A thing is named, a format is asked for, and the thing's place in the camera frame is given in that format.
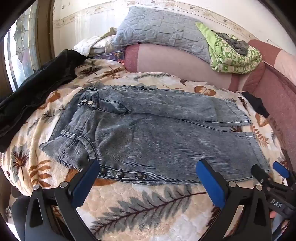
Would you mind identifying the grey-blue denim pants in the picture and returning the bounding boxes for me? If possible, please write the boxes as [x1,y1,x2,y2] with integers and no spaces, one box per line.
[39,85,271,186]

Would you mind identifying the green patterned blanket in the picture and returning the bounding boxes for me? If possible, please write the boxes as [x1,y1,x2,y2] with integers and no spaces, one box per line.
[196,22,263,74]

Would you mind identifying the black jacket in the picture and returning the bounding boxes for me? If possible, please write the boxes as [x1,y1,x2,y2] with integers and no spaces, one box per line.
[0,49,87,152]

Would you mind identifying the patterned glass window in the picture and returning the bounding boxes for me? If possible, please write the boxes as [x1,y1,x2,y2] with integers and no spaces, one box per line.
[4,3,55,93]

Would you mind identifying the white crumpled cloth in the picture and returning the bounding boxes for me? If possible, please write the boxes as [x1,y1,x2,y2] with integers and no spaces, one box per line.
[73,27,118,57]

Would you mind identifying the small black cloth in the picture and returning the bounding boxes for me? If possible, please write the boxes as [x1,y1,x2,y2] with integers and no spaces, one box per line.
[242,91,270,118]

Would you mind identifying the purple printed packet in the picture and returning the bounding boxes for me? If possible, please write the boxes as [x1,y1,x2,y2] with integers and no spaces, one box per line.
[96,50,125,65]

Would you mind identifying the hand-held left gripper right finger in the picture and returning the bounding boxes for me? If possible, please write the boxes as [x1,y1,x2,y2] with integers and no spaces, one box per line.
[196,159,272,241]

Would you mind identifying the small grey cloth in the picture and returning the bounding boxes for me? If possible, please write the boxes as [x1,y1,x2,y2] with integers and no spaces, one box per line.
[211,30,249,55]

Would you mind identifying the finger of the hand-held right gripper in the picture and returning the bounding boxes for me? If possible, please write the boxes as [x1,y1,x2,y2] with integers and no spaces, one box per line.
[272,161,296,186]
[251,164,279,189]

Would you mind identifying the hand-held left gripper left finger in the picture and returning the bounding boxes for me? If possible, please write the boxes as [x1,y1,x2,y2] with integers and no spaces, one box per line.
[24,159,100,241]

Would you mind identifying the grey quilted pillow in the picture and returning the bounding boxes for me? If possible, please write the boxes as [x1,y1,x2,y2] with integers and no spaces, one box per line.
[111,6,212,63]

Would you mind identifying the leaf print blanket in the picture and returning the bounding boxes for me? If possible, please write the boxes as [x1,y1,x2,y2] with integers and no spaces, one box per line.
[0,58,289,241]

